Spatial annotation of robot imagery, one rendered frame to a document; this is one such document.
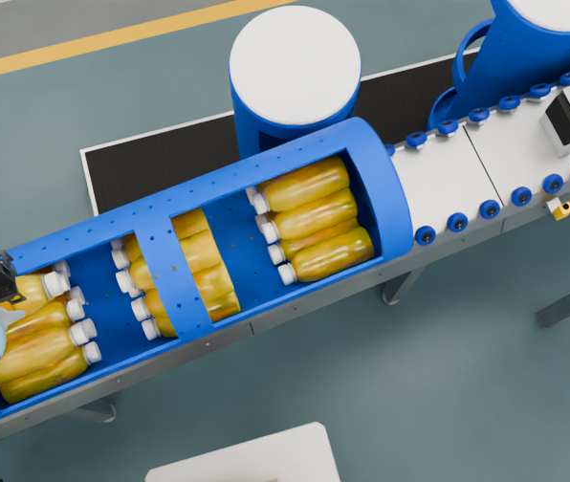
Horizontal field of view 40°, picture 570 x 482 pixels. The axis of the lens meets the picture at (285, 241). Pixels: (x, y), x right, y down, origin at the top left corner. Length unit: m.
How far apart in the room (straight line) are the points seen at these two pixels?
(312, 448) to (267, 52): 0.83
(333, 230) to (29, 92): 1.63
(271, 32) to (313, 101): 0.18
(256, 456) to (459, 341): 1.35
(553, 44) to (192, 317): 1.01
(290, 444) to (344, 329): 1.22
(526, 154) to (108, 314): 0.96
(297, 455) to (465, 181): 0.72
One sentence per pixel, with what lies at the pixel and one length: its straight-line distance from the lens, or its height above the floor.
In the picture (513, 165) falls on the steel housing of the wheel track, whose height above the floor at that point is 0.93.
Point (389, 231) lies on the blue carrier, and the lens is 1.44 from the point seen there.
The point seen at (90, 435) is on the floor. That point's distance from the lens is 2.63.
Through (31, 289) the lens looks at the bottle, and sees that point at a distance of 1.34.
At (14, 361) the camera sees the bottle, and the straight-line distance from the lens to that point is 1.52.
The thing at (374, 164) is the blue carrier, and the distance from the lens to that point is 1.42.
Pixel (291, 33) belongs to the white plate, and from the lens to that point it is 1.75.
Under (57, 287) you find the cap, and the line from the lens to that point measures 1.34.
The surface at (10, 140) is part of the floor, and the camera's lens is 2.92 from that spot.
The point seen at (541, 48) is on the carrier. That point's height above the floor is 0.96.
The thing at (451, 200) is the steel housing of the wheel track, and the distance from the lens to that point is 1.75.
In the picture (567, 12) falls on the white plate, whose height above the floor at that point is 1.04.
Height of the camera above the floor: 2.56
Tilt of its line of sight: 75 degrees down
